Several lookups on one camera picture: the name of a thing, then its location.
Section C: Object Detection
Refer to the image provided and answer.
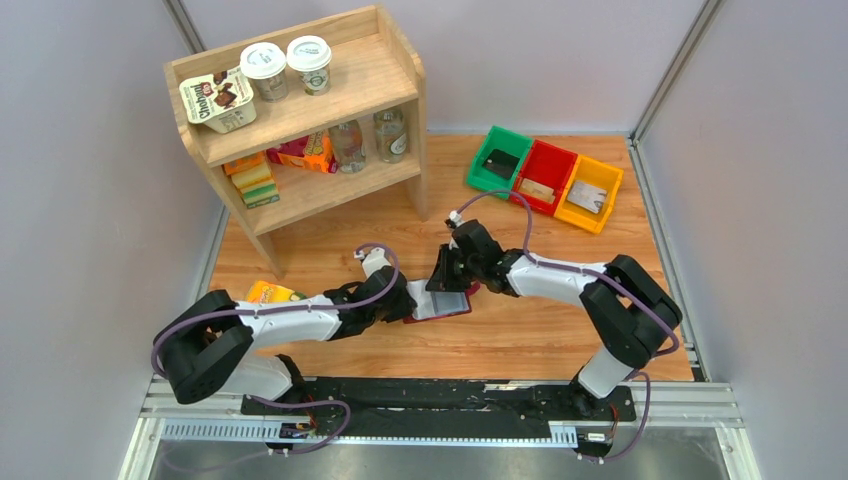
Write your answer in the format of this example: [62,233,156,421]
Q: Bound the tan card in red bin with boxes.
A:
[517,178,555,204]

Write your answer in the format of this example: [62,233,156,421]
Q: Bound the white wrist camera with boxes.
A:
[354,247,391,278]
[445,210,464,231]

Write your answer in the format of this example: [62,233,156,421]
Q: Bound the purple cable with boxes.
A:
[150,242,401,458]
[450,190,682,464]

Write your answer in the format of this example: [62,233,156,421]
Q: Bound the silver card in yellow bin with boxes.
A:
[566,180,607,214]

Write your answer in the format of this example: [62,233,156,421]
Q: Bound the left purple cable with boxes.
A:
[150,242,401,458]

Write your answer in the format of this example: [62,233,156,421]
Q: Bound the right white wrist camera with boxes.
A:
[445,210,464,231]

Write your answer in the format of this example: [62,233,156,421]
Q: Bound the glass bottle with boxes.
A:
[373,106,407,164]
[328,120,366,174]

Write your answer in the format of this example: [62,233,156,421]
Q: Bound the red leather card holder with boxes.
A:
[403,279,480,324]

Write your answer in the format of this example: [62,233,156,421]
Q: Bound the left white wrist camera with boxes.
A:
[354,247,391,278]

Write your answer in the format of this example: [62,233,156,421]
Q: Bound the yellow plastic bin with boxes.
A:
[554,155,624,234]

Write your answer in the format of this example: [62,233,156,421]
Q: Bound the right glass bottle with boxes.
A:
[373,106,407,164]

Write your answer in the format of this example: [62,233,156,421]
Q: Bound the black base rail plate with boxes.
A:
[282,377,637,440]

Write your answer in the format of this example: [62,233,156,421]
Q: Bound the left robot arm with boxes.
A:
[151,266,418,404]

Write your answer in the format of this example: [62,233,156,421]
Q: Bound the wooden two-tier shelf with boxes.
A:
[164,5,429,278]

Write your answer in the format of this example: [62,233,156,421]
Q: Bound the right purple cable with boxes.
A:
[450,190,682,464]

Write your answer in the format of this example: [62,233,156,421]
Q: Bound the stacked yellow green sponges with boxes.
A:
[222,152,280,209]

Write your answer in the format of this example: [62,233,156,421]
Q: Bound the orange pink snack box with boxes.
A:
[266,130,338,174]

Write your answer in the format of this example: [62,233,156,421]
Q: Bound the right white-lidded coffee cup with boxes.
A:
[286,35,332,96]

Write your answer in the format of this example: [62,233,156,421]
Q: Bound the Chobani yogurt cup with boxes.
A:
[178,67,257,134]

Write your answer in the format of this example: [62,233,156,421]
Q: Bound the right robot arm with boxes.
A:
[425,220,683,399]

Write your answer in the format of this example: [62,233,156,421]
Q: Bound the green plastic bin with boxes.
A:
[466,126,533,200]

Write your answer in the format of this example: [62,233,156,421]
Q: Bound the orange green small box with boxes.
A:
[245,280,307,304]

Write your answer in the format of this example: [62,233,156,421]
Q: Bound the white-lidded coffee cup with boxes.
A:
[286,35,332,96]
[239,42,288,103]

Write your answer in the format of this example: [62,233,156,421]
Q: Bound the left white-lidded coffee cup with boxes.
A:
[239,42,288,103]

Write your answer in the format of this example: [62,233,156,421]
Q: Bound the red plastic bin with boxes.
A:
[512,140,578,217]

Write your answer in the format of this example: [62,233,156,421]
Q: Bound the left glass bottle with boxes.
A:
[328,120,366,174]

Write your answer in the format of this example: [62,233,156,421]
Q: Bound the black card in green bin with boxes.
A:
[483,149,520,180]

